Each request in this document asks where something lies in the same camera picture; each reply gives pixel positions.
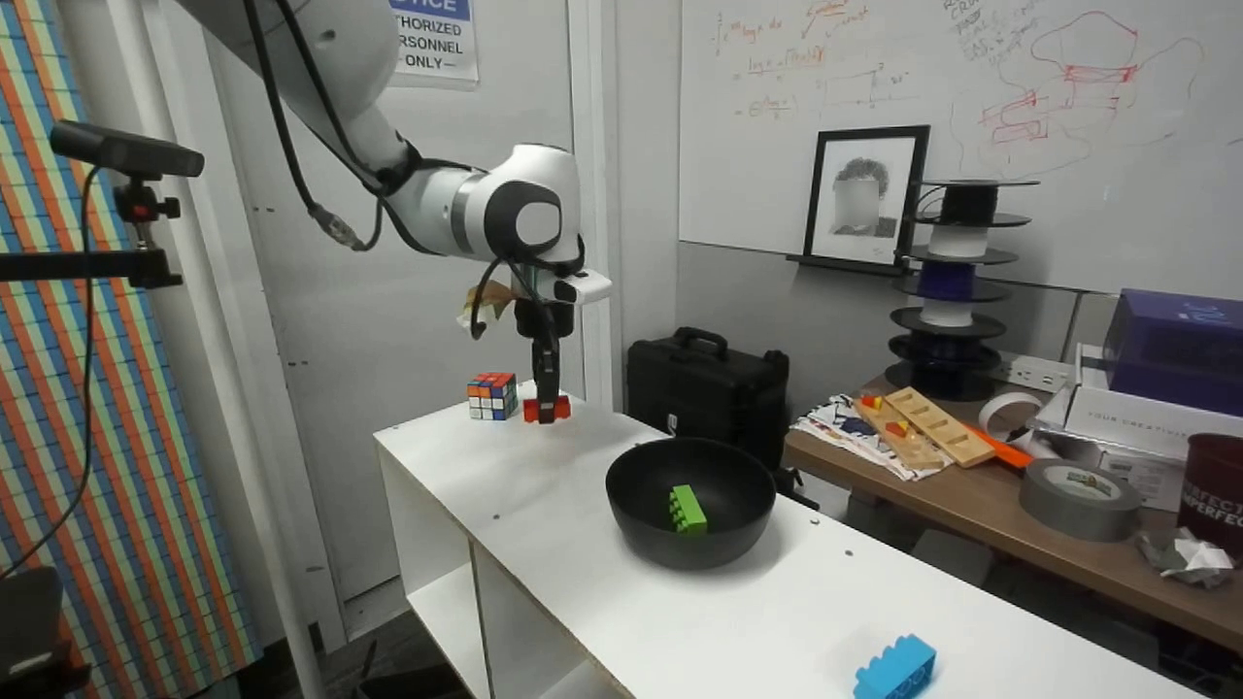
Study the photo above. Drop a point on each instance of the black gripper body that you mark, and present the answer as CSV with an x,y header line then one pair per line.
x,y
544,317

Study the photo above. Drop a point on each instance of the red toy brick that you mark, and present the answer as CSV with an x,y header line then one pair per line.
x,y
544,414

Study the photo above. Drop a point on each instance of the green toy brick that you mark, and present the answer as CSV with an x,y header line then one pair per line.
x,y
684,509

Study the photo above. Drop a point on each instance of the blue toy brick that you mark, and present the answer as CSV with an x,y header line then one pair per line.
x,y
897,669

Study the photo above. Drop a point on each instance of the black bowl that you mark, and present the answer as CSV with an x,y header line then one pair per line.
x,y
648,516

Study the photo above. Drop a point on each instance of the rubik's cube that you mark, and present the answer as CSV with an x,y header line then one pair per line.
x,y
490,396

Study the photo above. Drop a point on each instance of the tan taped wrist box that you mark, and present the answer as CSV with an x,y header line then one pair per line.
x,y
484,304

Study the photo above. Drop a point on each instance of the black hard case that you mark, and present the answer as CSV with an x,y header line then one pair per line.
x,y
706,395

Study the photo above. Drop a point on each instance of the white door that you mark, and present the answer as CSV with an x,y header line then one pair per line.
x,y
389,337

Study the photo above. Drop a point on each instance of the white shelf cabinet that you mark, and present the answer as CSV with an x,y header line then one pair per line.
x,y
440,546

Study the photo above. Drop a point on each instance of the magazine pile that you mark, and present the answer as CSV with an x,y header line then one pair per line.
x,y
838,432

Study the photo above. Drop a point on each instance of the black whiteboard ledge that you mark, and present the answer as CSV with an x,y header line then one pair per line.
x,y
831,265

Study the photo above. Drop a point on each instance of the authorized personnel door sign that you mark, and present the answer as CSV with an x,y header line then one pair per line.
x,y
440,43

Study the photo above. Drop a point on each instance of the black framed portrait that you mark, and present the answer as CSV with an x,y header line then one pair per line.
x,y
860,194

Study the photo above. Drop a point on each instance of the stack of filament spools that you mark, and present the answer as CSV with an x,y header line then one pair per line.
x,y
955,337

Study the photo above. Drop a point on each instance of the white tape roll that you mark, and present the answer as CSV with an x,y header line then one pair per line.
x,y
1007,414

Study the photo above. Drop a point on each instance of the orange tool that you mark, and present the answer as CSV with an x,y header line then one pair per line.
x,y
1007,453

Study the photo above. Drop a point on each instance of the colourful striped panel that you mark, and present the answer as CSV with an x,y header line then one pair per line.
x,y
90,492

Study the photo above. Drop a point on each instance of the whiteboard with scribbles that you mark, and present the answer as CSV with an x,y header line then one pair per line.
x,y
1011,157

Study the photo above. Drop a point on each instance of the wooden desk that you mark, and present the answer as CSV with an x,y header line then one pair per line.
x,y
1037,529

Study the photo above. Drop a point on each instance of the dark blurred object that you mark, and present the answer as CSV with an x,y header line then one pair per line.
x,y
33,636

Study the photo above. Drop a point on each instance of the white cardboard box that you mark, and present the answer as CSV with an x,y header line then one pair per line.
x,y
1139,421

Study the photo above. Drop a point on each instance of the purple box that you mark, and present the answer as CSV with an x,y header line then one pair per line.
x,y
1179,349

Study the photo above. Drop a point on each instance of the crumpled foil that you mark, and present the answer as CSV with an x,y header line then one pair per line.
x,y
1191,562

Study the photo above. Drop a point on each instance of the maroon cup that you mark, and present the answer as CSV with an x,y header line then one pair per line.
x,y
1214,492

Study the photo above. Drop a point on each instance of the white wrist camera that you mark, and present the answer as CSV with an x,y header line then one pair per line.
x,y
585,283

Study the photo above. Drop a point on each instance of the black camera on stand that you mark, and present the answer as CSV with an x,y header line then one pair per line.
x,y
122,150

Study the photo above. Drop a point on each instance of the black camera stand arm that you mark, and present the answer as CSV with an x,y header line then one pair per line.
x,y
90,265

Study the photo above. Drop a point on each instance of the grey duct tape roll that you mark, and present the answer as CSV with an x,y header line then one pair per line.
x,y
1083,498

